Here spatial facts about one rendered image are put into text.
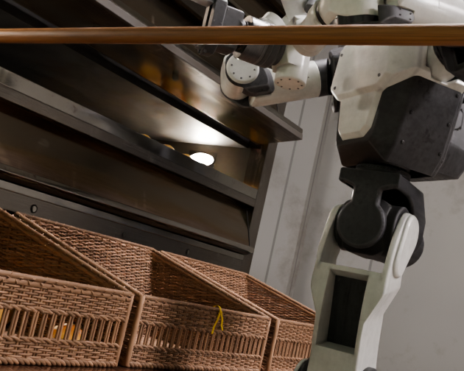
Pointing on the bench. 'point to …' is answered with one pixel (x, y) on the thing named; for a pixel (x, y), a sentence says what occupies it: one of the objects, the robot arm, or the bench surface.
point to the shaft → (251, 34)
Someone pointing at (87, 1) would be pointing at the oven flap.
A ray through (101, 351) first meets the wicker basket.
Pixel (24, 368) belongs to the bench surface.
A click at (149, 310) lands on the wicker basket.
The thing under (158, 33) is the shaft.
